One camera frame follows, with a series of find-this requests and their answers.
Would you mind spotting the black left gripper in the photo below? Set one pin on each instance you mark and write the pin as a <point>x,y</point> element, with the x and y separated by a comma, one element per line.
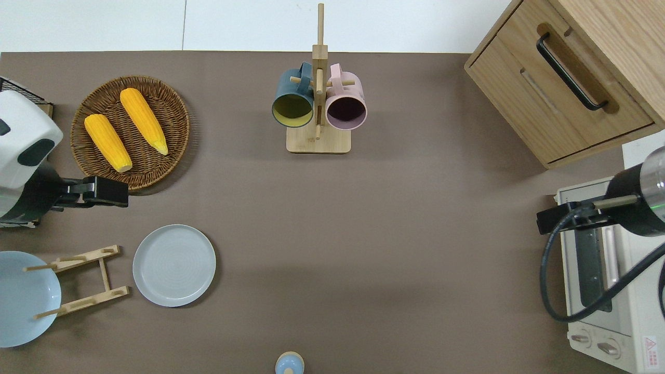
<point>106,192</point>

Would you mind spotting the wooden board in basket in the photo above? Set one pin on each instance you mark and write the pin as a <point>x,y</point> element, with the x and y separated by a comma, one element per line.
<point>45,110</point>

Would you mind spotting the gray round plate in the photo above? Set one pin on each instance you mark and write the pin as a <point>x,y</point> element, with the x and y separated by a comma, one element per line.
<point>174,265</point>

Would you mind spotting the round wicker basket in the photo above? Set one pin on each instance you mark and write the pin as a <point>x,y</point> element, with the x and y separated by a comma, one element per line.
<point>171,109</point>

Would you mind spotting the short blunt corn cob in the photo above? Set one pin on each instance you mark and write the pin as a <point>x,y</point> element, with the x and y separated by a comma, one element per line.
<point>107,143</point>

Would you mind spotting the wooden plate rack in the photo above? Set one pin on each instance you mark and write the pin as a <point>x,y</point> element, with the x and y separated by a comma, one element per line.
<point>106,275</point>

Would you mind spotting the light blue round plate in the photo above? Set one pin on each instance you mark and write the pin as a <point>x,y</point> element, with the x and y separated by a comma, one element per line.
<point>23,301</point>

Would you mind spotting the light blue call bell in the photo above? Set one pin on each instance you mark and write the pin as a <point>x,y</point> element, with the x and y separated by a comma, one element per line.
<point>289,364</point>

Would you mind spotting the white toaster oven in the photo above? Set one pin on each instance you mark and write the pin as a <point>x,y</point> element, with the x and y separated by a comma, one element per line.
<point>641,311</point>

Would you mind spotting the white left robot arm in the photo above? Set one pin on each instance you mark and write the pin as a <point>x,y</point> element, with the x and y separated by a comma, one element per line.
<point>23,140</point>

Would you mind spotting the wooden cabinet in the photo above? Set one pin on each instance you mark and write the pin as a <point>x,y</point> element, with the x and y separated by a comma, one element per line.
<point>524,88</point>

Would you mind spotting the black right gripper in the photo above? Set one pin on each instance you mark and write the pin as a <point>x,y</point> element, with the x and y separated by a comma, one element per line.
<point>553,221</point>

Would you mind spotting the toaster oven knob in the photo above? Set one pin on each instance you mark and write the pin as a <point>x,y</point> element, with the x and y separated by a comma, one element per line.
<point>608,347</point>
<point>581,338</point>

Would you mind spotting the teal mug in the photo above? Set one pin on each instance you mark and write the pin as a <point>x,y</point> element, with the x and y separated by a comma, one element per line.
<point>291,89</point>

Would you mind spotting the wooden mug tree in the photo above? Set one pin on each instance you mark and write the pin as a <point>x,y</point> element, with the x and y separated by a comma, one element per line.
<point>318,141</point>

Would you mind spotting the pink mug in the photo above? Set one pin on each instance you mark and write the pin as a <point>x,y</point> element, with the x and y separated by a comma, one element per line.
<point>352,91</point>

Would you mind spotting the long pointed corn cob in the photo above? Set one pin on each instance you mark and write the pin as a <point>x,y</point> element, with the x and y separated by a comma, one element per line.
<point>144,120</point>

